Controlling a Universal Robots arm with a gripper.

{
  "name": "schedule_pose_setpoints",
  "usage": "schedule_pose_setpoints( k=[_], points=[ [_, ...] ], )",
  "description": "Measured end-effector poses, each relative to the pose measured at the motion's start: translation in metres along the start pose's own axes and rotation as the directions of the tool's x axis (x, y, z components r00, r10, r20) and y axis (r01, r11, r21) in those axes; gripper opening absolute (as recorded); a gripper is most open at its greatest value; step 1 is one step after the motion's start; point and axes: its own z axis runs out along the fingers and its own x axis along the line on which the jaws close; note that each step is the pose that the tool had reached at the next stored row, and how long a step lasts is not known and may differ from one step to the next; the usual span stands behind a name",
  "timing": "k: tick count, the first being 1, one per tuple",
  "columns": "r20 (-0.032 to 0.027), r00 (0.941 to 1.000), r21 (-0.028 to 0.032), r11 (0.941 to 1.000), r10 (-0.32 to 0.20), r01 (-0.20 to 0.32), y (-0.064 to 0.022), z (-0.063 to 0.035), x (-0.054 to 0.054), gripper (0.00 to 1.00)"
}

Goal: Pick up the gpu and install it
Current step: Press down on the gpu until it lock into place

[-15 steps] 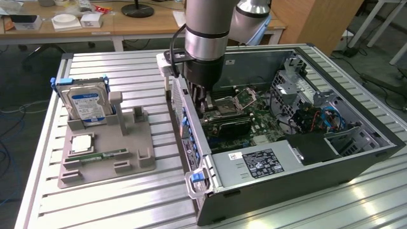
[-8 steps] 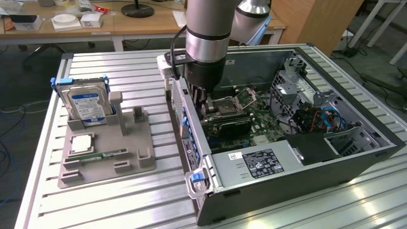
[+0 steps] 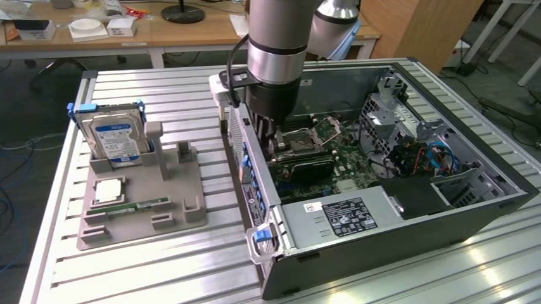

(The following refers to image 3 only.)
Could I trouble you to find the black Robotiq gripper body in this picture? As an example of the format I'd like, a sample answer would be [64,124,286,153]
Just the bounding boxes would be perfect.
[246,80,302,126]

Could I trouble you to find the green GPU with black shroud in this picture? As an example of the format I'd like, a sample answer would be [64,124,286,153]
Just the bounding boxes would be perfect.
[269,154,336,184]

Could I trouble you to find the CPU socket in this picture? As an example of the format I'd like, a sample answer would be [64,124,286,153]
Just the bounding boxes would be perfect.
[287,128,325,153]

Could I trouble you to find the silver socket cover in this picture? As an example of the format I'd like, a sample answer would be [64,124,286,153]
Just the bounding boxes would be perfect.
[313,115,344,142]

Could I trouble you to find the green motherboard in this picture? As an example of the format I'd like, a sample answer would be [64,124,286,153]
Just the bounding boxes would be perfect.
[253,112,384,205]

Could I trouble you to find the white papers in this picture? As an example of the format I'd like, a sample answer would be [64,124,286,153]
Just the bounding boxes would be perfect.
[230,14,250,39]

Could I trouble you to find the silver perforated disk bay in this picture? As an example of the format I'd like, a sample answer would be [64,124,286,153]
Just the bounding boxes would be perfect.
[361,74,426,153]

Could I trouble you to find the grey power supply unit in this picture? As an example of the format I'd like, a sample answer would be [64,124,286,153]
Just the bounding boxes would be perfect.
[281,184,408,250]

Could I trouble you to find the black round lamp base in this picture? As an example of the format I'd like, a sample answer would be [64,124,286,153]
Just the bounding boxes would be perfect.
[161,3,206,24]

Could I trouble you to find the hard disk with blue label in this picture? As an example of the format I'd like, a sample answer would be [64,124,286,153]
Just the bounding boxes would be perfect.
[79,113,153,168]

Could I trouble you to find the black plastic box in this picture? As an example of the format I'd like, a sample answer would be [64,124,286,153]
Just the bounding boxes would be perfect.
[380,175,457,221]

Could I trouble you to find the green RAM stick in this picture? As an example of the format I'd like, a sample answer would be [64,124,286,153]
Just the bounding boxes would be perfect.
[88,197,170,217]

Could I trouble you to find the silver CPU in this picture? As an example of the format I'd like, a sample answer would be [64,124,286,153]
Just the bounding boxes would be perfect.
[92,180,126,204]

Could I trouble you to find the wooden cabinet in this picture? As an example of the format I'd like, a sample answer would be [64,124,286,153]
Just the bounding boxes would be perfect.
[358,0,486,69]

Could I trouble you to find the blue disk caddy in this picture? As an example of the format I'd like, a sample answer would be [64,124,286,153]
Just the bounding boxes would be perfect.
[66,99,149,134]

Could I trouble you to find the white labelled box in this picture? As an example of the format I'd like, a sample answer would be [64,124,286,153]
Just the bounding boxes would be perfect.
[106,17,139,38]

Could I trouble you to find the black open PC case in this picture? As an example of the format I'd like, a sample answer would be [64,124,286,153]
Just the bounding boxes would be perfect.
[209,61,541,301]

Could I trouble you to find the grey parts rack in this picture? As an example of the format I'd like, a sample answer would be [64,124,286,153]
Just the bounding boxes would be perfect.
[75,121,210,251]

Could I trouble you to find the grey patterned pouch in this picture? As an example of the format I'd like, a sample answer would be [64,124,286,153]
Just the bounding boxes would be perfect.
[103,0,127,16]

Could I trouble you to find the white square dish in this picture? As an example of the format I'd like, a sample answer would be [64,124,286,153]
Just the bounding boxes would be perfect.
[68,18,110,43]

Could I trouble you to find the wooden desk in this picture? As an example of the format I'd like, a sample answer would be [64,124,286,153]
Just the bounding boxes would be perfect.
[0,0,381,61]

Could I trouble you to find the white box with dark lid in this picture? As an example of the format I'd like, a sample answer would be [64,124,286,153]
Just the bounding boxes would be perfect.
[11,19,58,41]

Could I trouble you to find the orange cardboard box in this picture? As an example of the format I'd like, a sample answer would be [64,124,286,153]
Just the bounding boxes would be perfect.
[0,22,20,45]

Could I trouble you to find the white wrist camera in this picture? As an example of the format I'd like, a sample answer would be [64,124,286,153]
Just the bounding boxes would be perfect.
[209,72,249,108]

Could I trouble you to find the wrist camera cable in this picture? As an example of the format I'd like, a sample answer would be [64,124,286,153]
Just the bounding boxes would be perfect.
[225,34,251,107]

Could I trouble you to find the black internal wire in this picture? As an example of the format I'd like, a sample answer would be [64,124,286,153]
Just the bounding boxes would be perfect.
[349,120,400,178]

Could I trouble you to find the black power wire bundle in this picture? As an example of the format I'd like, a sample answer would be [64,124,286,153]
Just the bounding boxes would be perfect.
[388,141,429,178]

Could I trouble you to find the blue disk wire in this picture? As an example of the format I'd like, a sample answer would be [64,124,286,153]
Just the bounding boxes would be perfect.
[425,141,462,175]

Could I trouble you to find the grey disk bay bracket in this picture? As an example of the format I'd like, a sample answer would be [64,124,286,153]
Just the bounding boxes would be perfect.
[430,161,508,210]

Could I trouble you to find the blue floor cable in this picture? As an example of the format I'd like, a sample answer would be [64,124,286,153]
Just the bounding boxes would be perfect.
[0,136,38,276]

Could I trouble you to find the white metal table frame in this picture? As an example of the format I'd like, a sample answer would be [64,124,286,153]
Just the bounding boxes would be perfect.
[462,0,541,87]

